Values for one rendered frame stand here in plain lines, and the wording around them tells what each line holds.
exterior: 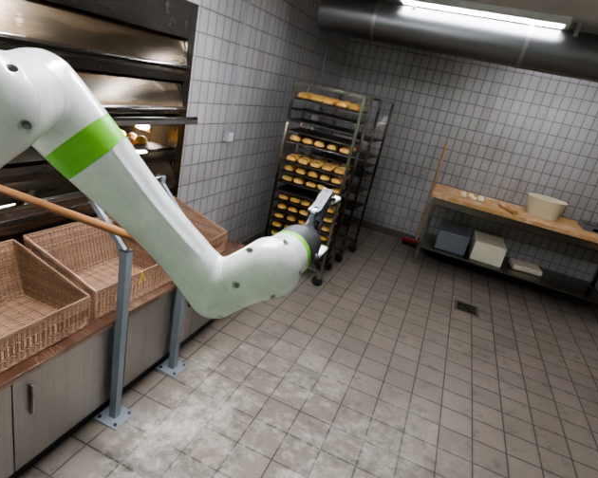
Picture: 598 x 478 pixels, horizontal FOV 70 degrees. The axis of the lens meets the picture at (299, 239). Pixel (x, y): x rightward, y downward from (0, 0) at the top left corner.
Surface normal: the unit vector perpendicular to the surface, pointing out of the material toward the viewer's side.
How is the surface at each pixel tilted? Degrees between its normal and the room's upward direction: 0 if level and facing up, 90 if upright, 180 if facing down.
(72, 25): 70
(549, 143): 90
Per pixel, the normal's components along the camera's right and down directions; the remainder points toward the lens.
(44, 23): 0.93, -0.03
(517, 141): -0.36, 0.26
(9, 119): 0.81, 0.37
